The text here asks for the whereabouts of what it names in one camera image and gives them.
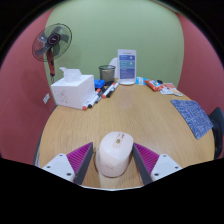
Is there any black standing fan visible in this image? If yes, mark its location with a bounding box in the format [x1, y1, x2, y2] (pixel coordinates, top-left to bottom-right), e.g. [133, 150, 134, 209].
[31, 22, 73, 84]

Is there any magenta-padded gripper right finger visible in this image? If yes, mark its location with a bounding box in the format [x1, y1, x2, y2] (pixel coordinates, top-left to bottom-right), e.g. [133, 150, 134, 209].
[132, 142, 184, 186]

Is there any dark mesh pen cup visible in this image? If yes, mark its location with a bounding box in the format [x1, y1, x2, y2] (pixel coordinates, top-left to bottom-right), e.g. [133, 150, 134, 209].
[98, 64, 117, 83]

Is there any white wall socket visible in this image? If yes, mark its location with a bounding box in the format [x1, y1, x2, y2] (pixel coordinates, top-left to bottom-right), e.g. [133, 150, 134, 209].
[42, 92, 51, 105]

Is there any small blue box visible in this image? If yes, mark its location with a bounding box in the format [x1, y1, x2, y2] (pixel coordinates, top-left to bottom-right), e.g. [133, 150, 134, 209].
[93, 78, 106, 90]

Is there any black office chair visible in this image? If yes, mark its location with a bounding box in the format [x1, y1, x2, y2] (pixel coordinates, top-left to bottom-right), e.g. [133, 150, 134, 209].
[208, 106, 224, 160]

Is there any cream computer mouse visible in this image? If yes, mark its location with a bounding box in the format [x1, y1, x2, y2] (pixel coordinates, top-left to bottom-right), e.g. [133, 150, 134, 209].
[95, 131, 135, 178]

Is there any white tissue box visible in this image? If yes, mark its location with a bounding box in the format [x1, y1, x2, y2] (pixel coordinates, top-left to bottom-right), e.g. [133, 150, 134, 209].
[50, 66, 96, 110]

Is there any orange snack packet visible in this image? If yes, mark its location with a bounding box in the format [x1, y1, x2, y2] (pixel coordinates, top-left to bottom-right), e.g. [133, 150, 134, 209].
[144, 79, 165, 93]

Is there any blue-grey patterned mouse pad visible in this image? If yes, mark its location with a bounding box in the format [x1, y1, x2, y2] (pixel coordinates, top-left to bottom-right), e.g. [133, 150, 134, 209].
[170, 98, 214, 140]

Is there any blue snack packet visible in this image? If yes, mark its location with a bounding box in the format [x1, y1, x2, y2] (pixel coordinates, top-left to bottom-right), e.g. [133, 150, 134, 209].
[135, 76, 149, 86]

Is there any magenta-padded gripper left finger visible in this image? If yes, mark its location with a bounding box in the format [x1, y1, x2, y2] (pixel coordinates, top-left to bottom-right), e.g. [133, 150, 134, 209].
[42, 142, 94, 186]

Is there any white and red snack packet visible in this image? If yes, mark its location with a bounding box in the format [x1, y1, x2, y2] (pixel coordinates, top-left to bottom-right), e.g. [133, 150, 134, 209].
[159, 82, 177, 95]

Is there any white marker with black cap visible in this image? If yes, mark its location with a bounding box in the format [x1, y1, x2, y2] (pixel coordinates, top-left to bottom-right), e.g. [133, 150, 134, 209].
[87, 87, 107, 109]

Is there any white plastic chair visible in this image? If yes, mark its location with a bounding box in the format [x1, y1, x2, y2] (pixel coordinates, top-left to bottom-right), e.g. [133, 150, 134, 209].
[108, 57, 119, 80]

